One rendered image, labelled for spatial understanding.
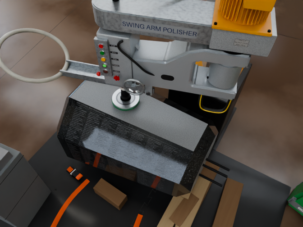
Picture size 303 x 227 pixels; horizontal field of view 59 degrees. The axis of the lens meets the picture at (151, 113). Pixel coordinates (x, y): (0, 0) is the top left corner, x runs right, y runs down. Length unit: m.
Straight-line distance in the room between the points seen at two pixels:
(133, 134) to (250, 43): 1.06
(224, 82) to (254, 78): 2.14
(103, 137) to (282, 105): 2.28
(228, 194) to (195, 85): 1.31
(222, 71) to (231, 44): 0.22
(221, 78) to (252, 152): 1.57
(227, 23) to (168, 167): 1.08
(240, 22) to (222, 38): 0.11
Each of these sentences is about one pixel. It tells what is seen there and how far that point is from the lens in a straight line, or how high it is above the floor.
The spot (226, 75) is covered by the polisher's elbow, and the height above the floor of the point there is 1.42.
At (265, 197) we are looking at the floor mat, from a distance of 2.90.
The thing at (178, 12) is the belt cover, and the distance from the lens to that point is 1.48.
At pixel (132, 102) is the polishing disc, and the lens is 2.07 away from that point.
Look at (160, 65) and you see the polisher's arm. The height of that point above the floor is 1.41.
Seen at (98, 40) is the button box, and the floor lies 1.56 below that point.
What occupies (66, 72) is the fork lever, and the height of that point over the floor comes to 1.16.
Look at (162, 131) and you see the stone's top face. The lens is 1.99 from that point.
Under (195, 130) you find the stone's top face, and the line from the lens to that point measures 2.02.
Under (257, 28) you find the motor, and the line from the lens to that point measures 1.43.
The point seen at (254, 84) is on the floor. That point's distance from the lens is 3.71.
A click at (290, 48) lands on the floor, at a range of 4.46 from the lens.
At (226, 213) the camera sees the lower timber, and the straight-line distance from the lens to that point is 2.65.
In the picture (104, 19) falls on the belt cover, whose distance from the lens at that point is 1.53.
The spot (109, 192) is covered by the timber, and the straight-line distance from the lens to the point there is 2.58.
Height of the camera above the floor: 2.54
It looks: 53 degrees down
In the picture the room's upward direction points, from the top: 1 degrees clockwise
